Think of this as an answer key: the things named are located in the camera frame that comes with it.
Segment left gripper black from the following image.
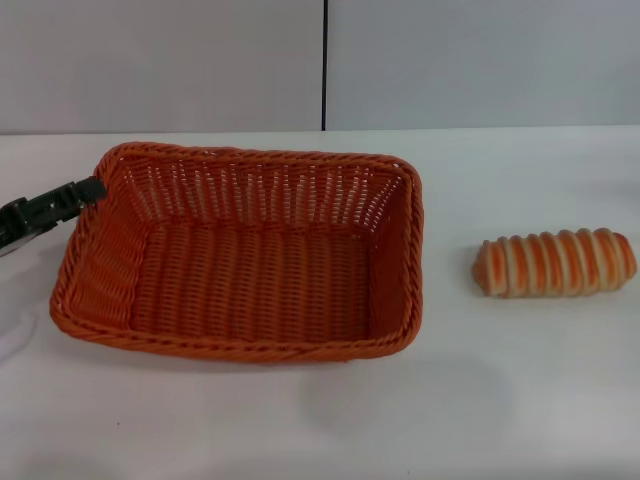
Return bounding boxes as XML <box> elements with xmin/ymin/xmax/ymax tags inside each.
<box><xmin>0</xmin><ymin>175</ymin><xmax>108</xmax><ymax>259</ymax></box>

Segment striped twisted bread loaf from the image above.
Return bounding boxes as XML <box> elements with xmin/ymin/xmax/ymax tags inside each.
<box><xmin>472</xmin><ymin>227</ymin><xmax>639</xmax><ymax>300</ymax></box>

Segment orange woven plastic basket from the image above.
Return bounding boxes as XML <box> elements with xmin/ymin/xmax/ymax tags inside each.
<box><xmin>48</xmin><ymin>142</ymin><xmax>425</xmax><ymax>369</ymax></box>

